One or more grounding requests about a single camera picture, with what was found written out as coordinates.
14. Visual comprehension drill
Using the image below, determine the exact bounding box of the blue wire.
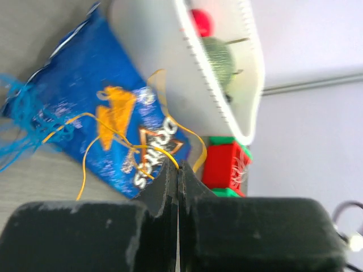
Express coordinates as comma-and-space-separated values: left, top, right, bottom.
0, 73, 75, 173

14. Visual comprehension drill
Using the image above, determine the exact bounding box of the green netted melon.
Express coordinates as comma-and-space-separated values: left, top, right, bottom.
202, 37, 235, 87

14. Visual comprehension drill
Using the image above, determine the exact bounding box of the white wire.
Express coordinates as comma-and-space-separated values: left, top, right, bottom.
231, 154, 250, 189

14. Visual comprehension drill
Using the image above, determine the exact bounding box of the white plastic fruit tub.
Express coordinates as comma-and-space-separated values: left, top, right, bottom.
108, 1, 265, 145

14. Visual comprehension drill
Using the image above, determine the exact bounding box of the red apple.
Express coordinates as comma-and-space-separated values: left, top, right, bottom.
190, 8, 214, 37

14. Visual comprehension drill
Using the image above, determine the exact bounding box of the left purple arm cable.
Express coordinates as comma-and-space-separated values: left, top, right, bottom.
331, 200, 363, 272

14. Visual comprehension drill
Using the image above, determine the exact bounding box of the lower green plastic bin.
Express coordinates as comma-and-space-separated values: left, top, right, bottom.
212, 188, 240, 197

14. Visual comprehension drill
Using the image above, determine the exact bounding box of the blue Doritos chip bag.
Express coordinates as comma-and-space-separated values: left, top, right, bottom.
1, 5, 191, 198

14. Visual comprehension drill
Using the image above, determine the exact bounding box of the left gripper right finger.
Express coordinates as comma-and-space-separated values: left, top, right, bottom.
178, 161, 346, 271

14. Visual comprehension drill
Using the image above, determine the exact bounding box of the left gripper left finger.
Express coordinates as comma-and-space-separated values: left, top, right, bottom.
1, 159, 178, 271

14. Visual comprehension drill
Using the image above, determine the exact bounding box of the red plastic bin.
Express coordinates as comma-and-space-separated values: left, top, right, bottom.
202, 142, 252, 197

